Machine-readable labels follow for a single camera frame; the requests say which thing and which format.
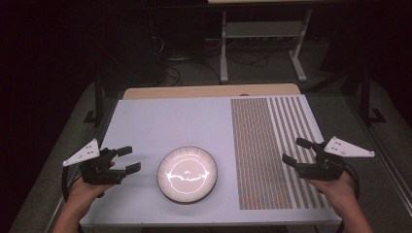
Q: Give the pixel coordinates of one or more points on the person's right hand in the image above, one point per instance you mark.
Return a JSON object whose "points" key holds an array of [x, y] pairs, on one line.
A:
{"points": [[340, 194]]}

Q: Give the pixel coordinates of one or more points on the white board with striped print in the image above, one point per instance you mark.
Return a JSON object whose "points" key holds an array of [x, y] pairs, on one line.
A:
{"points": [[181, 123]]}

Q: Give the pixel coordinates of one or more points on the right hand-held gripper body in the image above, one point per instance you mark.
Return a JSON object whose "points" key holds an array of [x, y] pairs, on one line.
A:
{"points": [[324, 168]]}

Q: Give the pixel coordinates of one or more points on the white plate with dark rim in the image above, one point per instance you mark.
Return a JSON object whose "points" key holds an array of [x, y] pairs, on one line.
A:
{"points": [[187, 174]]}

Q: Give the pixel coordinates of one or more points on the person's left hand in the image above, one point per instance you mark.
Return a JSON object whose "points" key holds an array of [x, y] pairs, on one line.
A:
{"points": [[81, 195]]}

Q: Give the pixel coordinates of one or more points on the black metal stand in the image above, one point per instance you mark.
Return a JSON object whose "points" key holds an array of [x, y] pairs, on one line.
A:
{"points": [[98, 103], [366, 97]]}

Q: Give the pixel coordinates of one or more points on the wooden table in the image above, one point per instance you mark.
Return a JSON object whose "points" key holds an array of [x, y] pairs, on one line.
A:
{"points": [[194, 91]]}

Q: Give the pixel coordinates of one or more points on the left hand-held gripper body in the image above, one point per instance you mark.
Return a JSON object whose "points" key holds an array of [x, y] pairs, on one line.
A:
{"points": [[97, 171]]}

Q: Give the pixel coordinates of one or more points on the white metal desk frame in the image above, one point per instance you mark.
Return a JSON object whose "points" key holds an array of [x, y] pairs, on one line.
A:
{"points": [[264, 29]]}

